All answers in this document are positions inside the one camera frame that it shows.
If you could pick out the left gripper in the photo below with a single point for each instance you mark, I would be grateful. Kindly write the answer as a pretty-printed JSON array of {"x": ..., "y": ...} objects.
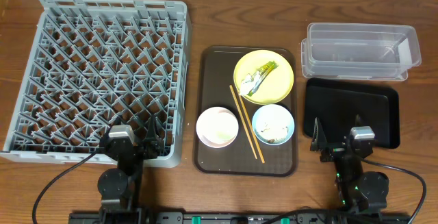
[{"x": 155, "y": 147}]

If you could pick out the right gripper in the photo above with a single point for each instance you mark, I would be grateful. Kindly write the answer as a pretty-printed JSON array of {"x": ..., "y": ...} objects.
[{"x": 332, "y": 151}]

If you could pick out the light blue bowl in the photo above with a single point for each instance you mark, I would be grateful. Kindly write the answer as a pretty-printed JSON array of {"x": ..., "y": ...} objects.
[{"x": 273, "y": 124}]

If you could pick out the pink bowl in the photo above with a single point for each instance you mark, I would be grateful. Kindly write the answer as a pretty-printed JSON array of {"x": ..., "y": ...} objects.
[{"x": 217, "y": 127}]

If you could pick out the yellow plate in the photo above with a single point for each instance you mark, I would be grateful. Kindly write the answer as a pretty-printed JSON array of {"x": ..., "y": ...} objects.
[{"x": 277, "y": 84}]

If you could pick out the green snack wrapper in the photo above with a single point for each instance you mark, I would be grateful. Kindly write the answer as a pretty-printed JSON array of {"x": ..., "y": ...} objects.
[{"x": 250, "y": 84}]

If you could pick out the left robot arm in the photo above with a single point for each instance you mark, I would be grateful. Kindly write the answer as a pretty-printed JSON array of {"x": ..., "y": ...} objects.
[{"x": 120, "y": 186}]

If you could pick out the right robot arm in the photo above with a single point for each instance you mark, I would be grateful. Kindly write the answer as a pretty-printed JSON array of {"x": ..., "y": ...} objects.
[{"x": 361, "y": 192}]

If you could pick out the black waste tray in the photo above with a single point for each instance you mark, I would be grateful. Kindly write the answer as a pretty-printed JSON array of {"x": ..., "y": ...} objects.
[{"x": 336, "y": 104}]

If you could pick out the grey dish rack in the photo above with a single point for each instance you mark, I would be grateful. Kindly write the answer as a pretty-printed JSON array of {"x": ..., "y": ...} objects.
[{"x": 94, "y": 62}]

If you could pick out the clear plastic bin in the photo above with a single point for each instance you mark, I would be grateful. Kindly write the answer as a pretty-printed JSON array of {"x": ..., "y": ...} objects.
[{"x": 359, "y": 51}]

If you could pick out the brown serving tray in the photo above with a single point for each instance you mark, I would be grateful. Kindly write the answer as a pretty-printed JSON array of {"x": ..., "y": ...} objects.
[{"x": 216, "y": 75}]

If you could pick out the left wooden chopstick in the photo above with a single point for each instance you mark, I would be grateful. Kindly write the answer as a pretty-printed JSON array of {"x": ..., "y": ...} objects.
[{"x": 242, "y": 120}]

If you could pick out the wooden chopstick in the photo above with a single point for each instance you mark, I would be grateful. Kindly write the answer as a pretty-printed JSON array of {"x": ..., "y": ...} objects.
[
  {"x": 251, "y": 130},
  {"x": 242, "y": 120}
]

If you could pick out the right wooden chopstick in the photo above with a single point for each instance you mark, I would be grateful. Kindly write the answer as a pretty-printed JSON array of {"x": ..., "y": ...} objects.
[{"x": 251, "y": 130}]

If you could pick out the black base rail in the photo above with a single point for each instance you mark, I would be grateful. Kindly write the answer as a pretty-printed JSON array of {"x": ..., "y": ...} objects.
[{"x": 303, "y": 216}]

